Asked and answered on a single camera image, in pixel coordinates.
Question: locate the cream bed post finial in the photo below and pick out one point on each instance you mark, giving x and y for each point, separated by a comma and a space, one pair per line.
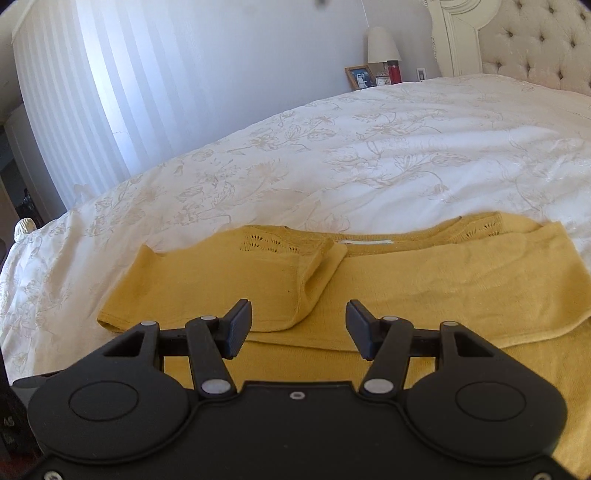
24, 227

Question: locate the wooden picture frame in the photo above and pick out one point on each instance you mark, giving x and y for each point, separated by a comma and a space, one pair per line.
359, 78

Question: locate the beige tufted headboard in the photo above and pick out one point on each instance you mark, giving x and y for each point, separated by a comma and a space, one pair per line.
540, 41

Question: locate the small alarm clock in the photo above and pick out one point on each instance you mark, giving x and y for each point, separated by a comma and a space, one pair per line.
381, 81

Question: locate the yellow knit sweater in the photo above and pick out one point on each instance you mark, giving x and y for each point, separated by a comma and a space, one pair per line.
415, 286

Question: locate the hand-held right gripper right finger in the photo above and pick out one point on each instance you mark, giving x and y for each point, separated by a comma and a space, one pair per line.
359, 330

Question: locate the white vertical blinds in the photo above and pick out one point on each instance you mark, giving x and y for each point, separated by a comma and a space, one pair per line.
115, 92

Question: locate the white shade table lamp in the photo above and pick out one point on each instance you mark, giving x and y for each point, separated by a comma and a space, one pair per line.
381, 44

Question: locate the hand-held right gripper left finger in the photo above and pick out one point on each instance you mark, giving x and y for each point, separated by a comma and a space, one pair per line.
238, 330

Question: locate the cream carved bed post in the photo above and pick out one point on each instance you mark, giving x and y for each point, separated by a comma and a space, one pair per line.
455, 37

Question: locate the white floral bedspread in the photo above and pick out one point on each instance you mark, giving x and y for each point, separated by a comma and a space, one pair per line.
369, 152

